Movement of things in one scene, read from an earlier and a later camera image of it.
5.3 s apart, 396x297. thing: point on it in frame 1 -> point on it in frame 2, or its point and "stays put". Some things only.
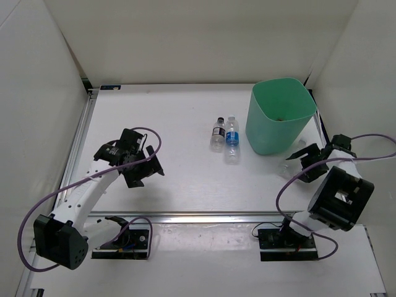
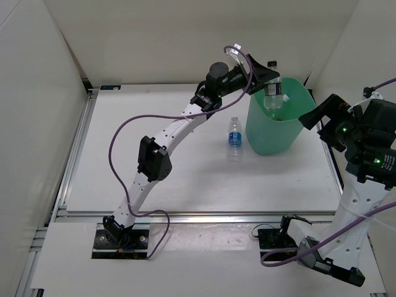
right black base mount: [286, 244] stays put
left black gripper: [150, 167] -> [261, 73]
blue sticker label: [110, 87] stays put
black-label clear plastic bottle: [218, 135] -> [273, 93]
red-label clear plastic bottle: [289, 168] -> [285, 98]
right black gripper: [312, 150] -> [335, 108]
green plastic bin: [279, 112] stays put
